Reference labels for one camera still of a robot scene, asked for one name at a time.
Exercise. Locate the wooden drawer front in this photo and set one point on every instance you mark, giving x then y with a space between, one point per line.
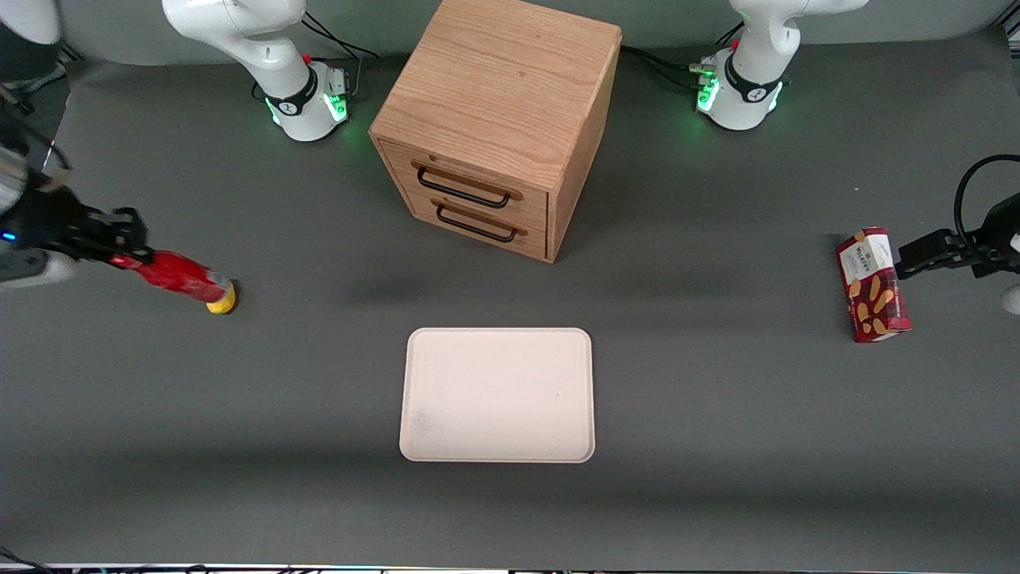
478 179
494 235

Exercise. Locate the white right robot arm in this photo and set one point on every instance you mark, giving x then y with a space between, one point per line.
263 48

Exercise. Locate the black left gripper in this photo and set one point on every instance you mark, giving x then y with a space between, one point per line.
990 238

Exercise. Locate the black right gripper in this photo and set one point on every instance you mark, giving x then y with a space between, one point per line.
49 221

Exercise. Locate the cream rectangular plastic tray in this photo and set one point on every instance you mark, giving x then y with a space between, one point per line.
498 395

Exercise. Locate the red tartan shortbread cookie box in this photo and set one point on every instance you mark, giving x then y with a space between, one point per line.
872 287

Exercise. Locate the red coke bottle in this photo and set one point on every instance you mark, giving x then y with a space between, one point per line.
179 275

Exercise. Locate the small yellow lemon toy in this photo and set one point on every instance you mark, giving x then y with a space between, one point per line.
224 305

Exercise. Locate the wooden two-drawer cabinet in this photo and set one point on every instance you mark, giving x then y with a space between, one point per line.
502 88

